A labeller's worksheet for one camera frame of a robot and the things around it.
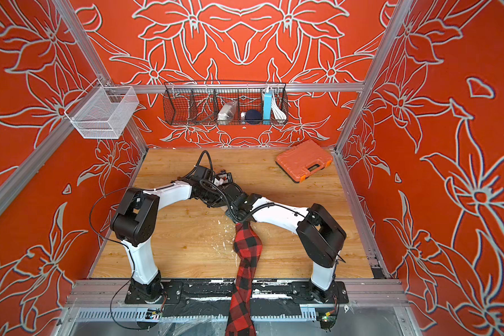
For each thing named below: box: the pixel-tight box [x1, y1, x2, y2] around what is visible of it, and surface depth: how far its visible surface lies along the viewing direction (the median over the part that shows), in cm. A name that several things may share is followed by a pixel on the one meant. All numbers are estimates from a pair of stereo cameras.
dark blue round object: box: [245, 109, 263, 125], surface depth 97 cm
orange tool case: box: [275, 140, 334, 183], surface depth 109 cm
